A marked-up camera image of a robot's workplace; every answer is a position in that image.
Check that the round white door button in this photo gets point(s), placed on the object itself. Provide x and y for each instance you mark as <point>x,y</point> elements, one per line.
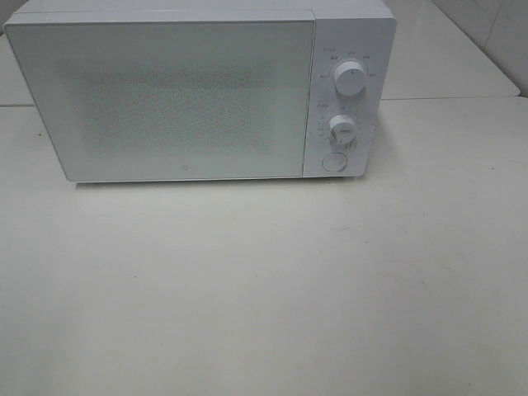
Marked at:
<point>335,162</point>

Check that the white microwave knob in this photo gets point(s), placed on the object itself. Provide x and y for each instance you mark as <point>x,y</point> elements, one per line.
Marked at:
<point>349,78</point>
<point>343,129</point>

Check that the white microwave door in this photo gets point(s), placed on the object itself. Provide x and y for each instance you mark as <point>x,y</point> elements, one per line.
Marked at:
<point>166,102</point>

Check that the white microwave oven body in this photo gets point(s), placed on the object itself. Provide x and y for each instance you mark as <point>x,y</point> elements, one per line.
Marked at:
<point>343,30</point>

